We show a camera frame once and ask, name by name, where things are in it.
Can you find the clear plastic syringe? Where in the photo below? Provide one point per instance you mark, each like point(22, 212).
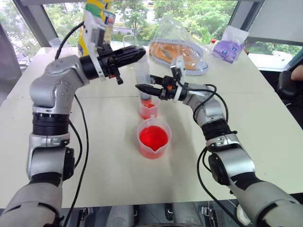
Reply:
point(142, 73)

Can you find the small bottle with red cap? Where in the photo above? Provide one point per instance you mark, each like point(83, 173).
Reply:
point(213, 43)

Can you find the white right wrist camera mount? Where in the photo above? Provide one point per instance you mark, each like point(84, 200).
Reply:
point(179, 63)

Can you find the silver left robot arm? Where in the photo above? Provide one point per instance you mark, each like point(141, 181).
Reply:
point(59, 71)

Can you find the clear empty glass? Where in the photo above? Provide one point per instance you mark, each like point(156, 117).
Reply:
point(129, 40)

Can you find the clear plastic bag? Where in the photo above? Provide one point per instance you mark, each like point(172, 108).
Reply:
point(175, 26)

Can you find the purple tissue pack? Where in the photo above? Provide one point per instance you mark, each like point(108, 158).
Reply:
point(228, 47)

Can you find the yellow snack bag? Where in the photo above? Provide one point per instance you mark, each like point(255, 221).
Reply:
point(81, 45)

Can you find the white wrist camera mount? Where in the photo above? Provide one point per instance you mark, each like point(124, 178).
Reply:
point(91, 28)
point(179, 63)

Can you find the clear tray with orange contents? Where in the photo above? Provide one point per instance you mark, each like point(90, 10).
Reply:
point(189, 62)

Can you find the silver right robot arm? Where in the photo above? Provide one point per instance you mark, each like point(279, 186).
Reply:
point(236, 160)

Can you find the large cup with red liquid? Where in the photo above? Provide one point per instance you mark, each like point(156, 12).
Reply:
point(154, 139)

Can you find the small cup with red liquid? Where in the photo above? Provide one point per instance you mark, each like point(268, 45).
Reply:
point(149, 110)

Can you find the black chair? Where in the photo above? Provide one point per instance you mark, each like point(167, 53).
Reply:
point(287, 87)

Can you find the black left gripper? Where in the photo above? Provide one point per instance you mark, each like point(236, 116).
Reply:
point(106, 61)

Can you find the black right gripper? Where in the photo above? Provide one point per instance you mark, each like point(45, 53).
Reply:
point(169, 89)

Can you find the person's bare forearm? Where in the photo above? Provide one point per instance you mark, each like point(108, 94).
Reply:
point(297, 75)

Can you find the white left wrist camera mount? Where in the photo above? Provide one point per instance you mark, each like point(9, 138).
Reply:
point(91, 28)

